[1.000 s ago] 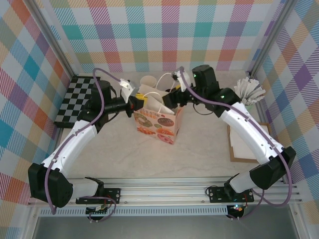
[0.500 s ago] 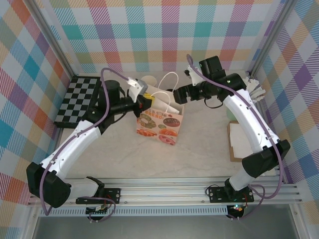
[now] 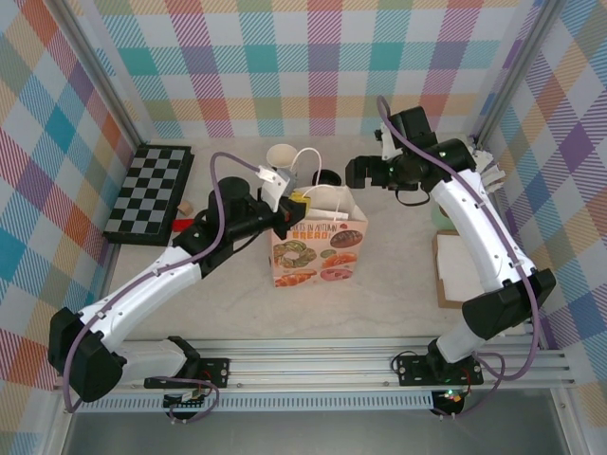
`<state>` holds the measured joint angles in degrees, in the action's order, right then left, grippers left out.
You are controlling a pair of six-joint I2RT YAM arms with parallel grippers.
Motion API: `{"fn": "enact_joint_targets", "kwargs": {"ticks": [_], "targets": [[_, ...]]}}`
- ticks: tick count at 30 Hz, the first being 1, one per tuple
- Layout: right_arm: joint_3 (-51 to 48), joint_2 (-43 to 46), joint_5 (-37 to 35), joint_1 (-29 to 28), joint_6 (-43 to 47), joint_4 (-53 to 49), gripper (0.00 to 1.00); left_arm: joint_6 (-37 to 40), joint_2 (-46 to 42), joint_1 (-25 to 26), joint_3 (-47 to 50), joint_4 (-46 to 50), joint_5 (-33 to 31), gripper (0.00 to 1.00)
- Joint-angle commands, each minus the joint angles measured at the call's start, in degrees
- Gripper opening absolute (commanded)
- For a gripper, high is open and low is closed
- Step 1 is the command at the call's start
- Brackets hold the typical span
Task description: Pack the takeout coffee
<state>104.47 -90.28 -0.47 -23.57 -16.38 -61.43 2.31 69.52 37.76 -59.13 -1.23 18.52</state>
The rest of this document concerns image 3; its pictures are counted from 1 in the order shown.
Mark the printed paper takeout bag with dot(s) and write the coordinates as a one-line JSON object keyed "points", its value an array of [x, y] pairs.
{"points": [[313, 256]]}

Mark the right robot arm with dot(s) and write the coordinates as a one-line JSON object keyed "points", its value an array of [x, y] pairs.
{"points": [[467, 232]]}

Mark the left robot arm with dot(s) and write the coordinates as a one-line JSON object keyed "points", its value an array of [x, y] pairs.
{"points": [[152, 289]]}

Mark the black cup lid stack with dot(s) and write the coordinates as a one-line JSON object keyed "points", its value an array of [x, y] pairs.
{"points": [[327, 178]]}

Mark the paper cup stack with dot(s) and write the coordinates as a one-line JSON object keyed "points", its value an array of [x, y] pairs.
{"points": [[280, 155]]}

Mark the mint green holder cup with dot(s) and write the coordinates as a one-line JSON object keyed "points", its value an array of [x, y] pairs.
{"points": [[438, 218]]}

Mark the small wooden block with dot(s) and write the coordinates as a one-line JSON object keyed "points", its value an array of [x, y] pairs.
{"points": [[185, 207]]}

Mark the small red block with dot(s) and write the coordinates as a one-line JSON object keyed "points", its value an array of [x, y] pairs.
{"points": [[182, 224]]}

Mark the white wrapped stick packets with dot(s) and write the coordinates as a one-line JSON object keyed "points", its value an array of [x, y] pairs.
{"points": [[491, 177]]}

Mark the white paper napkin stack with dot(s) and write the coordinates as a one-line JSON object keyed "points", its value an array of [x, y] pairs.
{"points": [[450, 265]]}

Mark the black grey chessboard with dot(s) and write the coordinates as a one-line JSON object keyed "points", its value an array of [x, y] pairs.
{"points": [[147, 189]]}

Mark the brown cardboard napkin tray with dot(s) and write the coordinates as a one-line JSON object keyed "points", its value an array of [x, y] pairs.
{"points": [[441, 298]]}

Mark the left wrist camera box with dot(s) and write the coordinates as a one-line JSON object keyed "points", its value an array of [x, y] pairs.
{"points": [[275, 189]]}

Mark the aluminium rail frame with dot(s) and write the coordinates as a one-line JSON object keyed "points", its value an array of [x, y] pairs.
{"points": [[308, 365]]}

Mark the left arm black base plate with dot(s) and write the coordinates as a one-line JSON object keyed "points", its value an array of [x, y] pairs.
{"points": [[215, 372]]}

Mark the right aluminium corner post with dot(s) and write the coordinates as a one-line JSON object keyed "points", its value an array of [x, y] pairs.
{"points": [[531, 28]]}

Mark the aluminium corner post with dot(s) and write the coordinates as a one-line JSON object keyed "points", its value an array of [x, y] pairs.
{"points": [[100, 71], [531, 28]]}

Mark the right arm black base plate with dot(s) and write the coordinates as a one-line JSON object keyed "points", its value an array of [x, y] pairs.
{"points": [[412, 372]]}

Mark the left aluminium corner post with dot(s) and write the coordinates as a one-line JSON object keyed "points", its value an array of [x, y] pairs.
{"points": [[100, 71]]}

